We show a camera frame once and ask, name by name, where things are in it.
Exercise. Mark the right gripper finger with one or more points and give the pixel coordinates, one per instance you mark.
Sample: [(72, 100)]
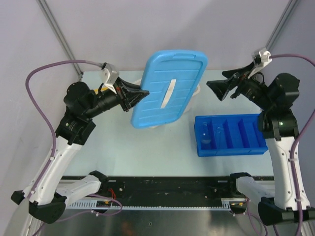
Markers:
[(221, 88), (230, 73)]

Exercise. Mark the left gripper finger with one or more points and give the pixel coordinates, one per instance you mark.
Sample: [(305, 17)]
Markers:
[(132, 97), (123, 86)]

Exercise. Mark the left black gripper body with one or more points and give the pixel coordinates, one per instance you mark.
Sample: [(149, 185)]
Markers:
[(105, 101)]

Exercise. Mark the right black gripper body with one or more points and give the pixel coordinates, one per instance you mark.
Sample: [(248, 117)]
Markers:
[(254, 90)]

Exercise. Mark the white plastic tub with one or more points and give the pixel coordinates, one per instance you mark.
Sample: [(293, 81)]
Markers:
[(189, 105)]

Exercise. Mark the blue plastic lid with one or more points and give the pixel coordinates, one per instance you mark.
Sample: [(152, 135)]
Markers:
[(171, 77)]

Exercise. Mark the clear watch glass dish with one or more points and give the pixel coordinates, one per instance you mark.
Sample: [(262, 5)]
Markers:
[(205, 134)]

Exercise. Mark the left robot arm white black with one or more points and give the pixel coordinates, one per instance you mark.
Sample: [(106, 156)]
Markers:
[(47, 201)]

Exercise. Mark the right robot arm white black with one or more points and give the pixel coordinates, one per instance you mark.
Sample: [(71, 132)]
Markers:
[(279, 127)]

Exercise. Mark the yellow test tube rack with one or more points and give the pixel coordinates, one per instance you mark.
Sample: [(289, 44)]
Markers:
[(102, 89)]

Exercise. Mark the blue compartment tray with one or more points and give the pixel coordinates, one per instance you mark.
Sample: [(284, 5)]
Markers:
[(242, 136)]

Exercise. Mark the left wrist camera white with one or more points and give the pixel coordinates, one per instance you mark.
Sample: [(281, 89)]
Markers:
[(109, 76)]

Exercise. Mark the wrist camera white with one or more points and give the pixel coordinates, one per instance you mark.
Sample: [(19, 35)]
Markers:
[(109, 76), (261, 58)]

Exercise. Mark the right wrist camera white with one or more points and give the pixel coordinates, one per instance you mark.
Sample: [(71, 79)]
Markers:
[(261, 58)]

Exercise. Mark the white cable duct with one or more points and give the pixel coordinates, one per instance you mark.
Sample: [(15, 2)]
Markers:
[(224, 204)]

